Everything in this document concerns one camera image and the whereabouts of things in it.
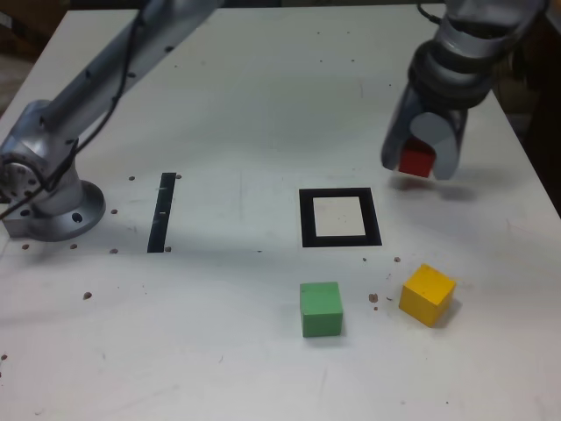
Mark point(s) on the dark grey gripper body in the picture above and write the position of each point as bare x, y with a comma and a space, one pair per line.
456, 115

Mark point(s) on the green cube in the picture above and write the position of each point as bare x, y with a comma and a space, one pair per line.
321, 307

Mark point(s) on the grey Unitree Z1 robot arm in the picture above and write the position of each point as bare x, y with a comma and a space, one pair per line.
87, 83

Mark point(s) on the black tape square outline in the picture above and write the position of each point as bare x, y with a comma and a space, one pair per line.
307, 219

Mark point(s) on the black tape strip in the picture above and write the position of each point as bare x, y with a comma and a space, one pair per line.
160, 219

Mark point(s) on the yellow cube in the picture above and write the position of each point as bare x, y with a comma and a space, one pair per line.
427, 294

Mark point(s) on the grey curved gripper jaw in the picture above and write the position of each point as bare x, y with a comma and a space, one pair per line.
447, 149
394, 131

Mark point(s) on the red cube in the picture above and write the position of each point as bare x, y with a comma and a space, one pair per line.
416, 162

